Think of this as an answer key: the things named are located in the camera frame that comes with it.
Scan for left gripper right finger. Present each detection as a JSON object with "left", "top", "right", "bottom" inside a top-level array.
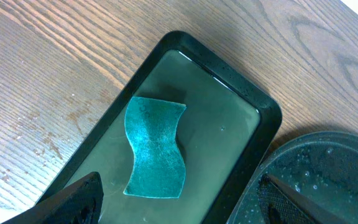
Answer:
[{"left": 257, "top": 174, "right": 347, "bottom": 224}]

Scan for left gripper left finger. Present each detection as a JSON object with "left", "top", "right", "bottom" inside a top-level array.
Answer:
[{"left": 3, "top": 172, "right": 104, "bottom": 224}]

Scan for green yellow sponge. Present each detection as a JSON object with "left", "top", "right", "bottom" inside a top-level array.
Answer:
[{"left": 124, "top": 96, "right": 186, "bottom": 198}]

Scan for round black tray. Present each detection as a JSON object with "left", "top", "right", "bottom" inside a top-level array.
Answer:
[{"left": 228, "top": 131, "right": 358, "bottom": 223}]

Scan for black rectangular tray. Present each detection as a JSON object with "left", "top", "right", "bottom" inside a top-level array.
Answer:
[{"left": 42, "top": 31, "right": 282, "bottom": 223}]

